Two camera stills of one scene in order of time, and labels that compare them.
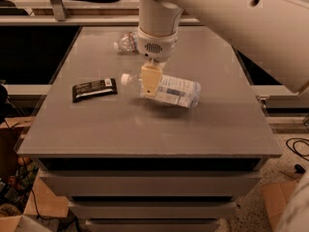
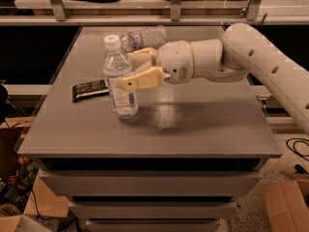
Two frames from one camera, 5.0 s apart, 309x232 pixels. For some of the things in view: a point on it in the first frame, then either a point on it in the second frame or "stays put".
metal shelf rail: (60, 17) stays put
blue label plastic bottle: (174, 90) -> (117, 67)
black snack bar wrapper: (94, 90) stays put
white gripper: (156, 47) -> (174, 61)
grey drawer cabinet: (129, 163) stays put
